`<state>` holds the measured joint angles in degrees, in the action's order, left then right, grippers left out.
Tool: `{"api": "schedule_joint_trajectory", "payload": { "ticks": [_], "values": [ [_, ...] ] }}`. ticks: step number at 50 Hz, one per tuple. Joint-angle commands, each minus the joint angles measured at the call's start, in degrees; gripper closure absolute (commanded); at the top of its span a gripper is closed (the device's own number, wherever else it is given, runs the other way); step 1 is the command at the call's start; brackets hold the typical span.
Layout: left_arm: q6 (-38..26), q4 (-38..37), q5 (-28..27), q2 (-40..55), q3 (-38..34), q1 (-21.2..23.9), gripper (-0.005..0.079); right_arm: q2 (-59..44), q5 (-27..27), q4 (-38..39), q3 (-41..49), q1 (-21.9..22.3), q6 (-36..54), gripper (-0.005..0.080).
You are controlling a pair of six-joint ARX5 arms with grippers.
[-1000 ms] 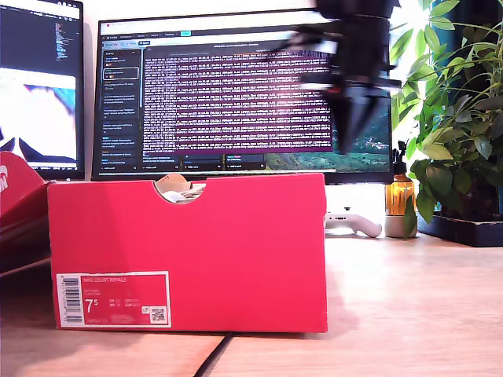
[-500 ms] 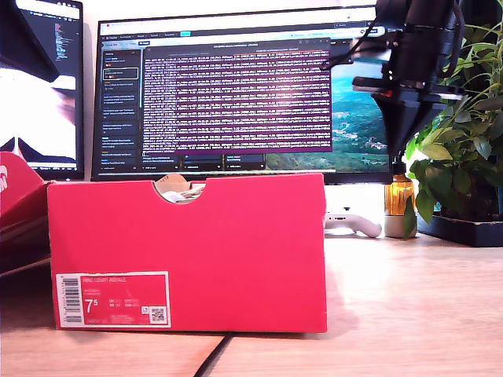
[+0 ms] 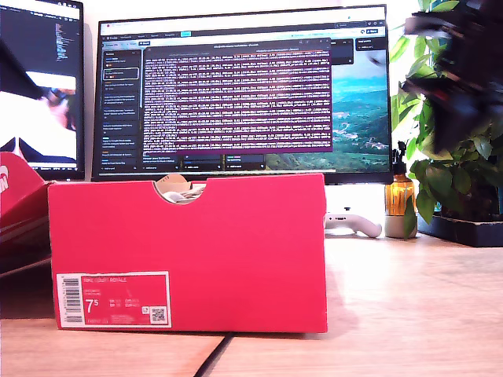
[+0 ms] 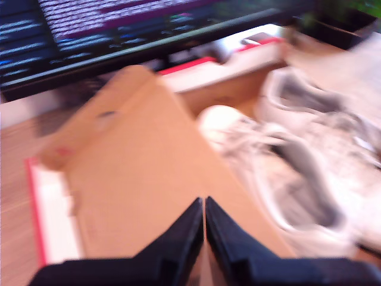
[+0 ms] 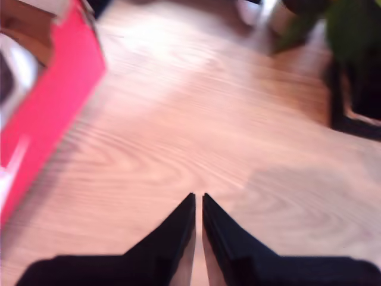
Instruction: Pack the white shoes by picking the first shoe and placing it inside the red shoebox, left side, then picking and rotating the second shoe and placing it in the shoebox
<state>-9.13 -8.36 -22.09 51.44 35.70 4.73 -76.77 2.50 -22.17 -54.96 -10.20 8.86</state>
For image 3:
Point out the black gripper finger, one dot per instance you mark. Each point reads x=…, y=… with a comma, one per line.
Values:
x=15, y=74

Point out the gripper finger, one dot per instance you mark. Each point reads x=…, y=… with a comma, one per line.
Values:
x=456, y=125

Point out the red cardboard shoebox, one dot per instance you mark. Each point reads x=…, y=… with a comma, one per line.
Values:
x=196, y=255

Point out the red shoebox lid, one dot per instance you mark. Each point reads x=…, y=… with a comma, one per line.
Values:
x=19, y=204

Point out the small black computer monitor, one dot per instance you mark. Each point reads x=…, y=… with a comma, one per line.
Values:
x=59, y=47

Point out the green leafy houseplant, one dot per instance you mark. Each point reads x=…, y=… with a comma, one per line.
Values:
x=460, y=180

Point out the amber pump bottle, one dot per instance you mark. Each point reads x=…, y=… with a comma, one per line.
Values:
x=399, y=192

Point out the pale grey round pot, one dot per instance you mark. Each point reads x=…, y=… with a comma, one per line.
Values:
x=395, y=228

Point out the white game controller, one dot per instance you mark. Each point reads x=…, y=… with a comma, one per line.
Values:
x=361, y=225

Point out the beige packing paper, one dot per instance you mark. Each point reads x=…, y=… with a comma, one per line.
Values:
x=173, y=180

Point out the large black computer monitor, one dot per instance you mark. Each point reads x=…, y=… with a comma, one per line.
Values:
x=236, y=98

